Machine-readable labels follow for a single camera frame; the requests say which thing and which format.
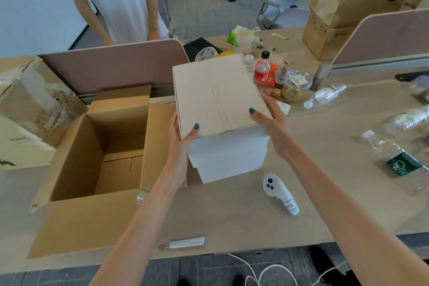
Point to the person's right hand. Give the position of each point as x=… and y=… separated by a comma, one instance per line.
x=278, y=131

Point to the person's left hand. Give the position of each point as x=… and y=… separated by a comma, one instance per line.
x=177, y=158

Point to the white box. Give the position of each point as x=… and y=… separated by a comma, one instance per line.
x=231, y=173
x=214, y=94

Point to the white utility knife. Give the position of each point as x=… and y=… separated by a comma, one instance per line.
x=187, y=243

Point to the person's left forearm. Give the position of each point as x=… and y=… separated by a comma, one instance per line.
x=140, y=235

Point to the person's right forearm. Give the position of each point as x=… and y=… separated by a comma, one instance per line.
x=352, y=222

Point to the white power strip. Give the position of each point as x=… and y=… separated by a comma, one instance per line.
x=283, y=108

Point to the clear bag of snacks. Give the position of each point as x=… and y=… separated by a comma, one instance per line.
x=295, y=89

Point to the white handheld controller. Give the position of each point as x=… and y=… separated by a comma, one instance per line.
x=275, y=187

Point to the clear plastic cup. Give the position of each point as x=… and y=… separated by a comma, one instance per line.
x=281, y=74

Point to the clear plastic water bottle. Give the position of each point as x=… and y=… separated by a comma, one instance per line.
x=409, y=119
x=325, y=94

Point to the red label soda bottle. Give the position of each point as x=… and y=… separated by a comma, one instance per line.
x=263, y=73

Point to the small white printed bottle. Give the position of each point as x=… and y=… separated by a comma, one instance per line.
x=249, y=63

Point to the yellow lid jar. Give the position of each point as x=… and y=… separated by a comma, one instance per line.
x=228, y=53

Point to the small yellow packet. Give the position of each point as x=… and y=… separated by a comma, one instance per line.
x=280, y=36

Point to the white plastic tub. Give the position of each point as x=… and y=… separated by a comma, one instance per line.
x=244, y=41

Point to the green tissue pack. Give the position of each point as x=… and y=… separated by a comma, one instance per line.
x=232, y=37

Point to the white tape roll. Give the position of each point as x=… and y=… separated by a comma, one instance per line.
x=205, y=54

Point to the mauve desk divider panel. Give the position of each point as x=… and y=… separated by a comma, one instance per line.
x=385, y=37
x=114, y=64

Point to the black tablet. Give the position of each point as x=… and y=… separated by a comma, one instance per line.
x=201, y=44

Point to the green label water bottle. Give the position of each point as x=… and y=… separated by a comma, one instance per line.
x=402, y=161

